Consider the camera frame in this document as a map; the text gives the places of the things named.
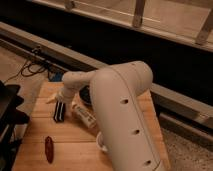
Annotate blue object on floor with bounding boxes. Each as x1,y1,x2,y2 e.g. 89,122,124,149
50,73,63,82

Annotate white glue bottle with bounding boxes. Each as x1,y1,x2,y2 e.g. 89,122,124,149
71,102,96,128

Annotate black striped eraser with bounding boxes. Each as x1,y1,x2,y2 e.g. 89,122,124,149
53,102,66,122

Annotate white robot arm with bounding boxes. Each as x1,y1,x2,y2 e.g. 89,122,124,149
48,61,166,171

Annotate black chair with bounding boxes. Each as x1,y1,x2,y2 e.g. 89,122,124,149
0,81,30,171

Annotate dark blue ceramic bowl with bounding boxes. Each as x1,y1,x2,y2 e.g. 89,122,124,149
79,86,91,106

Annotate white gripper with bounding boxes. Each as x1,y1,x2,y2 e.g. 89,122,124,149
46,86,76,104

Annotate black cables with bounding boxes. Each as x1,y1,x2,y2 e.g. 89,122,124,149
3,46,54,84

